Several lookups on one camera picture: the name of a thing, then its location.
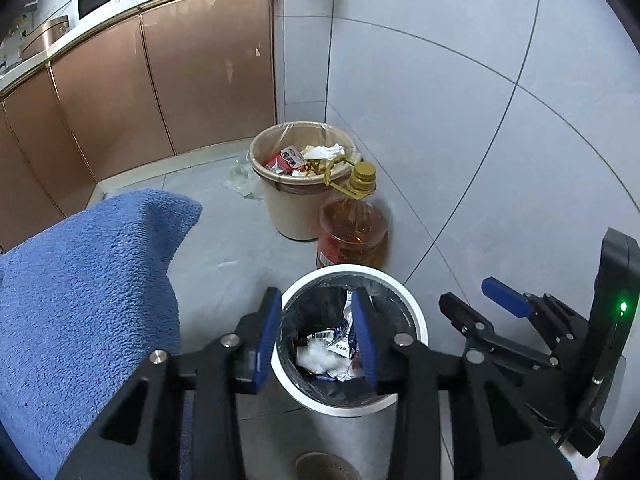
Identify black bin liner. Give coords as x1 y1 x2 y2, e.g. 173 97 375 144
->
280 280 418 396

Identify cooking oil bottle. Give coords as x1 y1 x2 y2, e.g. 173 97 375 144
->
315 162 392 268

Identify brown round object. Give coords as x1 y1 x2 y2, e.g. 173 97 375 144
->
295 452 361 480

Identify blue towel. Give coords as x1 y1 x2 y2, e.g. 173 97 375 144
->
0 189 203 476

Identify grey kitchen countertop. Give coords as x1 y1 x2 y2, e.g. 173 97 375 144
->
0 0 276 101

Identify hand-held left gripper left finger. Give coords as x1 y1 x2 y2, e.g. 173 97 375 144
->
55 287 283 480

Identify clear plastic bin liner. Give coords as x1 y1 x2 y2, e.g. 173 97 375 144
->
222 155 266 201

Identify white trash bin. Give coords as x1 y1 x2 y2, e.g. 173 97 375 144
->
270 266 428 418

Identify crumpled white paper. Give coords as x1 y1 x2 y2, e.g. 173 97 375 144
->
302 144 346 161

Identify copper kitchen cabinet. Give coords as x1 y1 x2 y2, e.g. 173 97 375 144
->
0 0 278 256

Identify copper cooking pot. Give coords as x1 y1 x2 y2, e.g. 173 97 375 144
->
20 16 70 58

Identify beige waste bin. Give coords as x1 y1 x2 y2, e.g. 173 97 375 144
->
248 121 363 241

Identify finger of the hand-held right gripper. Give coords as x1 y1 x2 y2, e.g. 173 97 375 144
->
481 277 591 348
439 293 561 371

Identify white tissue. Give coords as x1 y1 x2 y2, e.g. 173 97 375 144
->
296 342 341 373

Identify red and white packet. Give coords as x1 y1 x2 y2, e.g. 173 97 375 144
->
265 146 308 176

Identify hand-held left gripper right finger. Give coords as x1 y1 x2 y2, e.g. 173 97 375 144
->
350 287 578 480

